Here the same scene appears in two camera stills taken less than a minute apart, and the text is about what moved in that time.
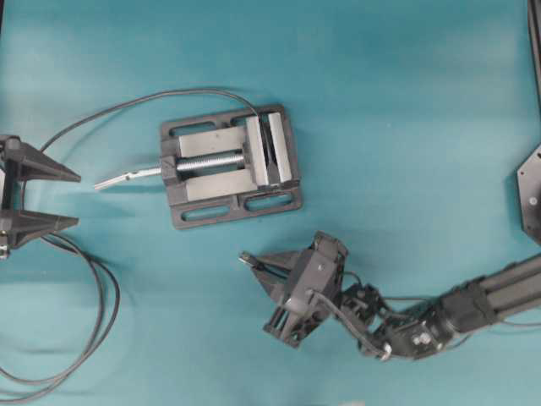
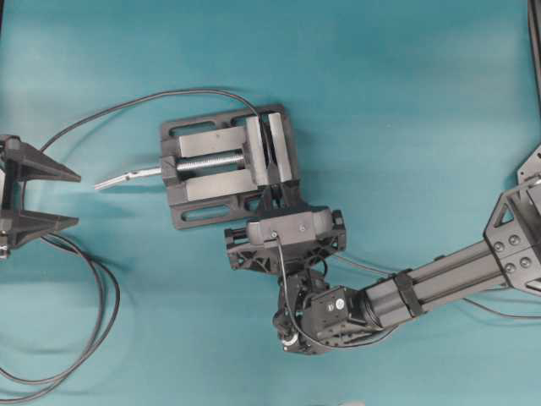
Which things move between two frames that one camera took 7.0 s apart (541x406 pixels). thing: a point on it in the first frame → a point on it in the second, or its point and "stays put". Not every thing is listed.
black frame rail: [534, 20] stays put
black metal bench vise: [229, 168] stays put
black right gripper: [301, 283] → [286, 240]
